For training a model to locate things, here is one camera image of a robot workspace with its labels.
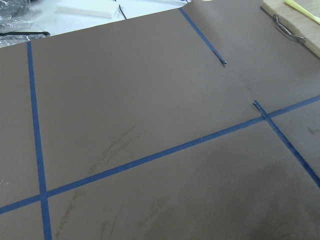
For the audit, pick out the white foam sheet stack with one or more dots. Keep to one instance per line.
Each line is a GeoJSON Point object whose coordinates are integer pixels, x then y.
{"type": "Point", "coordinates": [92, 8]}

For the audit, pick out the bamboo cutting board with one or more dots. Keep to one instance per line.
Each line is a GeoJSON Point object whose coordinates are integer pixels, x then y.
{"type": "Point", "coordinates": [287, 13]}

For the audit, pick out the crumpled clear plastic bag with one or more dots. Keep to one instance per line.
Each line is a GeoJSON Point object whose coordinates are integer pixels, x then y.
{"type": "Point", "coordinates": [16, 23]}

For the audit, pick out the yellow plastic knife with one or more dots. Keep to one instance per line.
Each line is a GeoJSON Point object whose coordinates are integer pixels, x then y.
{"type": "Point", "coordinates": [302, 10]}

